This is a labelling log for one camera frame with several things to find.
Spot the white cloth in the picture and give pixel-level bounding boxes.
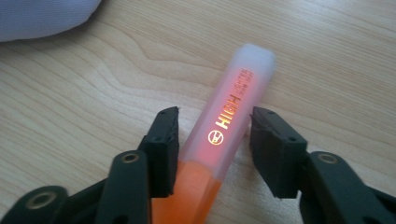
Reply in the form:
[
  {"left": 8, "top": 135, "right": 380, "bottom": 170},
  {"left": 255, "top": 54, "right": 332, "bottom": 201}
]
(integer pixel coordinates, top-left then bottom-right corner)
[{"left": 0, "top": 0, "right": 103, "bottom": 43}]

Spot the orange highlighter pen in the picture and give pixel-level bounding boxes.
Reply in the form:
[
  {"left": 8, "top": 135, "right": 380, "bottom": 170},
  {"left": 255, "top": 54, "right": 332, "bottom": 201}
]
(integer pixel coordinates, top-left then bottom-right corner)
[{"left": 150, "top": 43, "right": 277, "bottom": 224}]

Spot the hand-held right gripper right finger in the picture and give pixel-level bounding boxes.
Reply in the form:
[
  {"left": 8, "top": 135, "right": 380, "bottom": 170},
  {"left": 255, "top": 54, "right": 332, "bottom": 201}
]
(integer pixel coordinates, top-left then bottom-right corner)
[{"left": 249, "top": 105, "right": 309, "bottom": 200}]

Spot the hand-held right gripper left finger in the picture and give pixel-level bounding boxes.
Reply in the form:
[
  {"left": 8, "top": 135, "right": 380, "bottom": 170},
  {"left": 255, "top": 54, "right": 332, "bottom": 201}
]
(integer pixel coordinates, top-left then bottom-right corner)
[{"left": 136, "top": 105, "right": 180, "bottom": 199}]

